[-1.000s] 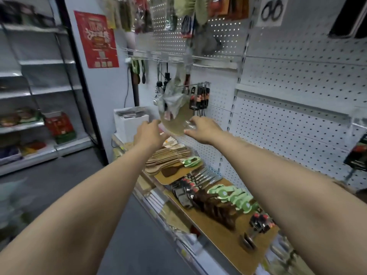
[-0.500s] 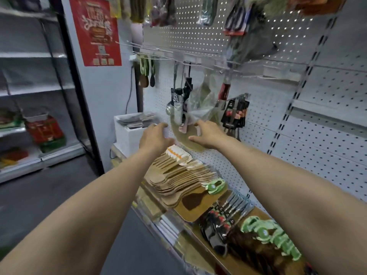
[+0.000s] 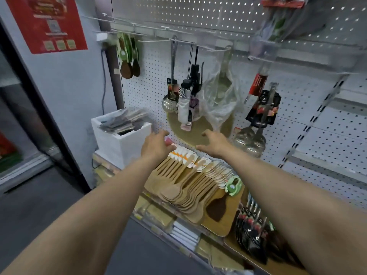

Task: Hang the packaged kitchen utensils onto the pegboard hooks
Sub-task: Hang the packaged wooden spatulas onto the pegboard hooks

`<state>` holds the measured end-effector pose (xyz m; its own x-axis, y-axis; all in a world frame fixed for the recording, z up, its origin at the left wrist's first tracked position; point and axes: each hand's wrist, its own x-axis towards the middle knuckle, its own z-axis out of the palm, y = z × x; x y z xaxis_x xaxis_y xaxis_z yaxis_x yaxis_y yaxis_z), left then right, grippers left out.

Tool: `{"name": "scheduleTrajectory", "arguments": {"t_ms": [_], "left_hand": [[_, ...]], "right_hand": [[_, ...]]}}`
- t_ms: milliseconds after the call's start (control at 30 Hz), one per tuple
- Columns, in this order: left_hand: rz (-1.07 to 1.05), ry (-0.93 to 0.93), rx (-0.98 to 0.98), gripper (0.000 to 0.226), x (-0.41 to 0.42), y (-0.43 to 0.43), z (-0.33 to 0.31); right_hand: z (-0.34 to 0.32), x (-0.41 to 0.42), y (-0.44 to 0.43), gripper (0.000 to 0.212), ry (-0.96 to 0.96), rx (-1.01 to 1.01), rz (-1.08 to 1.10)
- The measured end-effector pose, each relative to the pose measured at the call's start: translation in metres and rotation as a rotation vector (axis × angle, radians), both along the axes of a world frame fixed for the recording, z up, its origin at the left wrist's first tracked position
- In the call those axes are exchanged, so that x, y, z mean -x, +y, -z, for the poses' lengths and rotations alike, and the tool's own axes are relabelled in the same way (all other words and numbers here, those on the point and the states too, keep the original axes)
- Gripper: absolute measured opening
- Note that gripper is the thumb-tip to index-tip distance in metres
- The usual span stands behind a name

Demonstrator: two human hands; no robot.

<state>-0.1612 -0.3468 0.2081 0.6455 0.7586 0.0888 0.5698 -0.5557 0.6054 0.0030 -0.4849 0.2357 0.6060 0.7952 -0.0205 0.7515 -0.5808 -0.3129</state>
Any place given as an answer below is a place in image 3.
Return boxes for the pile of wooden spatulas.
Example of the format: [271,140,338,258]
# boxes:
[143,144,234,225]

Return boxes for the person's left hand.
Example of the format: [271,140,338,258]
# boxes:
[140,130,177,165]

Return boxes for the black cable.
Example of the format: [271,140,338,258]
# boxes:
[99,42,109,118]

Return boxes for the row of dark spoons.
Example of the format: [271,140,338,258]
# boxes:
[262,220,306,270]

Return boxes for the red poster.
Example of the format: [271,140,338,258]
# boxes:
[4,0,89,55]

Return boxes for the clear plastic bag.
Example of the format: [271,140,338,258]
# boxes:
[199,47,244,132]

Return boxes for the bunch of hanging steel ladles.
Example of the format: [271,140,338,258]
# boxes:
[234,63,283,159]

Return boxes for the bundle of packets in plastic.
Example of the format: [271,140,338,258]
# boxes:
[99,107,149,136]

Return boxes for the person's right forearm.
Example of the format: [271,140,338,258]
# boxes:
[219,149,367,275]

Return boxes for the round wooden board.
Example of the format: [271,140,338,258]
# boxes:
[166,111,234,146]

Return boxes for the person's right hand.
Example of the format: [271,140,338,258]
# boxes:
[195,129,234,160]

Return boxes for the black folded umbrella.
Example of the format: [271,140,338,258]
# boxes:
[181,45,206,98]

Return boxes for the white foam box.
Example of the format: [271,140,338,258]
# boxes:
[91,108,153,170]

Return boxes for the pink folded umbrella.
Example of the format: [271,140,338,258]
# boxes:
[181,97,201,132]

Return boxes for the bundle of carded steel utensils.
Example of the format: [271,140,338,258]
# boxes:
[235,193,276,265]

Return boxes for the green-card spatulas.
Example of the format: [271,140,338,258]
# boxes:
[205,175,243,223]

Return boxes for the person's left forearm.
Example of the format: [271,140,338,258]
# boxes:
[0,156,162,275]

